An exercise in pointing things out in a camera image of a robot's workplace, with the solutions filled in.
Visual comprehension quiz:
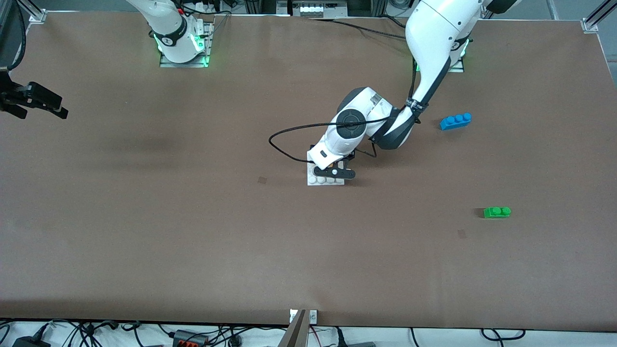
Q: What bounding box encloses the looped black cable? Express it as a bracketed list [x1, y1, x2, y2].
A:
[480, 328, 527, 342]

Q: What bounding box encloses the white power strip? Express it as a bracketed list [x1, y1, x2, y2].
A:
[299, 2, 340, 19]

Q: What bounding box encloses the black power adapter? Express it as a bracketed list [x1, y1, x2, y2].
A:
[12, 336, 51, 347]

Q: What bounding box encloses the long black cable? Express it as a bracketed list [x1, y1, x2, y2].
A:
[308, 17, 408, 40]

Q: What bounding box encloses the short black cable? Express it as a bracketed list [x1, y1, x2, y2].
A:
[376, 14, 410, 27]

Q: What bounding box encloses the white metal edge bracket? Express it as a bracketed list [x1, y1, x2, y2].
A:
[289, 309, 318, 324]

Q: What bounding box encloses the grey camera stand post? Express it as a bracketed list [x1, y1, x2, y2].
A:
[279, 309, 309, 347]

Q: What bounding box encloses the white studded base plate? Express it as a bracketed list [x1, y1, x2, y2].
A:
[307, 150, 346, 187]

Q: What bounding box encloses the blue three-stud block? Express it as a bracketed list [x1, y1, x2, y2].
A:
[439, 113, 473, 131]

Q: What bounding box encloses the orange black connector box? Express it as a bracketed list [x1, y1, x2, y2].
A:
[172, 330, 209, 347]

